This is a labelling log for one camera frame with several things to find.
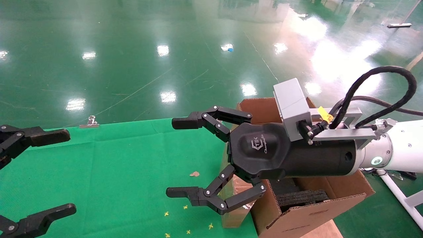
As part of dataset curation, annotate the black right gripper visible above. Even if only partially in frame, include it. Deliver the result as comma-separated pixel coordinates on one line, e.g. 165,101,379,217
166,106,361,216

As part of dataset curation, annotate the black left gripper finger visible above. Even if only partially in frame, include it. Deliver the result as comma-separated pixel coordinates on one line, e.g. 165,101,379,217
0,125,71,169
0,203,77,238

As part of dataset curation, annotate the large open brown carton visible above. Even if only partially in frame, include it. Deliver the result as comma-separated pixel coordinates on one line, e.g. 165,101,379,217
237,97,375,238

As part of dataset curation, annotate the silver binder clip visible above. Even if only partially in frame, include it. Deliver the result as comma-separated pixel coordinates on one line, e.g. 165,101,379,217
79,115,99,128

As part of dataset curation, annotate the green table cloth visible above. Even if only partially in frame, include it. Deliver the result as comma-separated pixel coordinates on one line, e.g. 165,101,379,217
0,118,259,238

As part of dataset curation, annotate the black foam strip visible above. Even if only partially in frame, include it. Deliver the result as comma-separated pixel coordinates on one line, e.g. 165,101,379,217
276,178,331,209

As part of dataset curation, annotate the white tube stand base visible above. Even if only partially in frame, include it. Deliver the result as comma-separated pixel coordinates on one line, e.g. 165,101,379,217
377,169,423,229

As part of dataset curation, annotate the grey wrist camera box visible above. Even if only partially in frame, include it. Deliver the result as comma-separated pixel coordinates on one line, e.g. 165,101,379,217
273,78,314,143

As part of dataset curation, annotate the yellow cable tag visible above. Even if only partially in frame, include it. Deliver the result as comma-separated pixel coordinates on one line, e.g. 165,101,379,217
317,106,333,122

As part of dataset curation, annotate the grey metal camera bracket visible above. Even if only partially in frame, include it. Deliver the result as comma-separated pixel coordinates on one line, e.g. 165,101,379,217
311,106,379,143

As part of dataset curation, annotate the silver cable connector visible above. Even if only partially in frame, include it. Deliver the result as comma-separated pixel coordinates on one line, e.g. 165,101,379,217
375,118,396,136

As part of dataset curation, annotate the thick black braided cable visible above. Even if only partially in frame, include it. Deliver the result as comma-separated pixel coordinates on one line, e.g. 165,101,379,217
329,66,417,129

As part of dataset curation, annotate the thin dark cable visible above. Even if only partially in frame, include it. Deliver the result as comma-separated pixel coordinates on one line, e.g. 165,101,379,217
330,96,423,117

